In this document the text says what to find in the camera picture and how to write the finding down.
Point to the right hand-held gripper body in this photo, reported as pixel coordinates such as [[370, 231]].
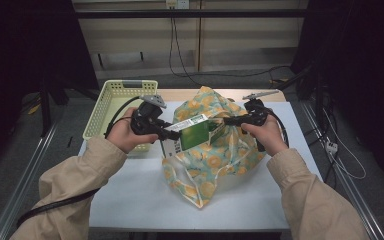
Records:
[[256, 108]]

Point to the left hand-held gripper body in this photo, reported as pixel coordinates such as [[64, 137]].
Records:
[[145, 116]]

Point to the tall green and white box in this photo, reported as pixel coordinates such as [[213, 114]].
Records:
[[193, 136]]

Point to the pale yellow plastic basket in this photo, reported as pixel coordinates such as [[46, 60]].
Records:
[[113, 100]]

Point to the orange slice print bag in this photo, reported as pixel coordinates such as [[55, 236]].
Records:
[[213, 160]]

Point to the person's left hand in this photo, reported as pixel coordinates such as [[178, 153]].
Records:
[[123, 133]]

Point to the person's right hand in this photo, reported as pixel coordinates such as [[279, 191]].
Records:
[[268, 136]]

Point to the black metal stand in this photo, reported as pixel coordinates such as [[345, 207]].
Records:
[[296, 78], [45, 106]]

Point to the black furniture leg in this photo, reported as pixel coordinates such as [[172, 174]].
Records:
[[142, 55], [100, 61]]

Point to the beige background furniture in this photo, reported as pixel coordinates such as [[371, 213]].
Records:
[[246, 36]]

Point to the small black stick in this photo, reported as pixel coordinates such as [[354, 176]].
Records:
[[69, 141]]

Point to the white power strip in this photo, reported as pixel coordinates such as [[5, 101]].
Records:
[[332, 146]]

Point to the black metal crossbar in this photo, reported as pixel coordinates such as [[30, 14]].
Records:
[[186, 13]]

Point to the yellow floor tape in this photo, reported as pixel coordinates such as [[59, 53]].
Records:
[[34, 109]]

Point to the dark curtain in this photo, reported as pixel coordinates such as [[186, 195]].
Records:
[[363, 66], [23, 50]]

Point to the beige vertical post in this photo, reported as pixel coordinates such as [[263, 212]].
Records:
[[199, 43]]

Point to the white wall outlet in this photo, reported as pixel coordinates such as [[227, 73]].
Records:
[[177, 4]]

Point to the aluminium floor rail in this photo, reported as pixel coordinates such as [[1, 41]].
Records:
[[356, 196], [23, 186]]

